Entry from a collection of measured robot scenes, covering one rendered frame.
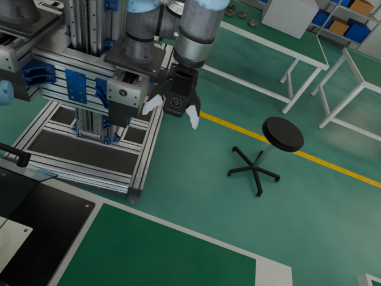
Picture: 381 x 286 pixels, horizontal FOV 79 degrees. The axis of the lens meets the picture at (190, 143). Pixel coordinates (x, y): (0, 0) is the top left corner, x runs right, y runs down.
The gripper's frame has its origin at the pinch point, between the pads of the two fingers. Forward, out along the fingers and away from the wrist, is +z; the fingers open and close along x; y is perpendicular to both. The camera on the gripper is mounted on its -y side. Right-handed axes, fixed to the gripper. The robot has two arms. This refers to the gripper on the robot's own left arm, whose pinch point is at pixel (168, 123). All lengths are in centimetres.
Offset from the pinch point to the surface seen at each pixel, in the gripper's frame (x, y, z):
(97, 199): 16.8, -6.7, 40.5
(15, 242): 33, -26, 37
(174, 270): -15.4, -25.1, 40.2
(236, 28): -46, 207, 42
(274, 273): -53, -20, 40
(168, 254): -12.4, -20.4, 40.3
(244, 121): -88, 158, 115
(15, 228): 35, -23, 37
